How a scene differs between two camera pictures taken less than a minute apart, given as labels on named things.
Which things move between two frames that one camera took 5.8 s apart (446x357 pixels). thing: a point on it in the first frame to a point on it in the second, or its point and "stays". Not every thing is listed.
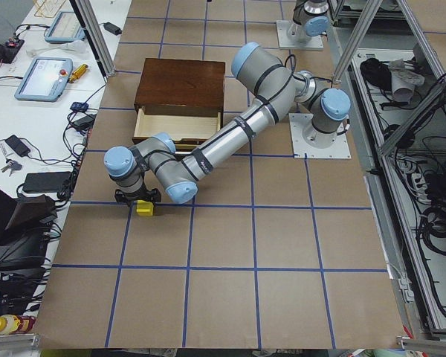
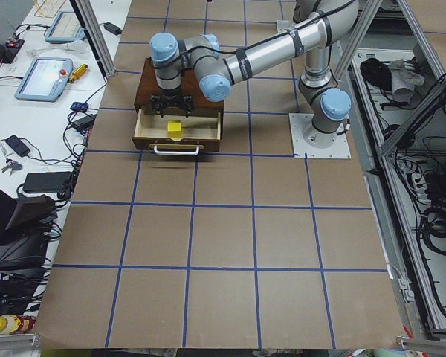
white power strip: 420,187 stays
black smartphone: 18,146 stays
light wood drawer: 186,132 stays
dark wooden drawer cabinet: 181,88 stays
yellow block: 144,208 to 174,129
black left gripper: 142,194 to 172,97
